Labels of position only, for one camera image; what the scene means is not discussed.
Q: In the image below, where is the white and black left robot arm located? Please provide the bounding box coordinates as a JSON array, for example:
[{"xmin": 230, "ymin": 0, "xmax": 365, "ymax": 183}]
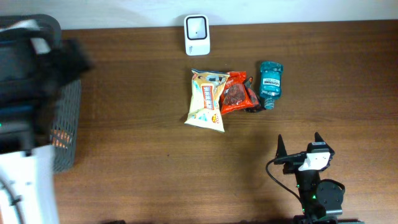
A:
[{"xmin": 1, "ymin": 14, "xmax": 91, "ymax": 223}]

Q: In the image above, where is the black orange snack packet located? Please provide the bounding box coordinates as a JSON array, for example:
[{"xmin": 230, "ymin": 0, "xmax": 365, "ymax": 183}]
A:
[{"xmin": 243, "ymin": 77, "xmax": 265, "ymax": 113}]

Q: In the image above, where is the grey plastic mesh basket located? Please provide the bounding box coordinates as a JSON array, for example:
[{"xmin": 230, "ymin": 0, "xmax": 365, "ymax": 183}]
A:
[{"xmin": 0, "ymin": 14, "xmax": 82, "ymax": 174}]

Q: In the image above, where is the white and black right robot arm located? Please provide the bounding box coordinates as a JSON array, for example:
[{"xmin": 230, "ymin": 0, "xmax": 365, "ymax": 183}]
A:
[{"xmin": 271, "ymin": 133, "xmax": 361, "ymax": 224}]

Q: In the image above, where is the blue mouthwash bottle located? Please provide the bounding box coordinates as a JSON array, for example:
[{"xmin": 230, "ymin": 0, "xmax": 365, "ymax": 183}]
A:
[{"xmin": 259, "ymin": 61, "xmax": 284, "ymax": 110}]

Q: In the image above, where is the white barcode scanner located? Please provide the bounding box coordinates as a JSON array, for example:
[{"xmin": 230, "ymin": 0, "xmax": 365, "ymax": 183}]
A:
[{"xmin": 183, "ymin": 14, "xmax": 211, "ymax": 56}]

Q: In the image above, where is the cream yellow chip bag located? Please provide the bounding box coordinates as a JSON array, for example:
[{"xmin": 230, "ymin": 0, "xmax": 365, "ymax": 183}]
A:
[{"xmin": 185, "ymin": 69, "xmax": 229, "ymax": 133}]

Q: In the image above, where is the red snack bag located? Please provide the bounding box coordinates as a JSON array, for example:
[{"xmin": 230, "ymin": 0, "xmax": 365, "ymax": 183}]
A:
[{"xmin": 220, "ymin": 71, "xmax": 254, "ymax": 115}]

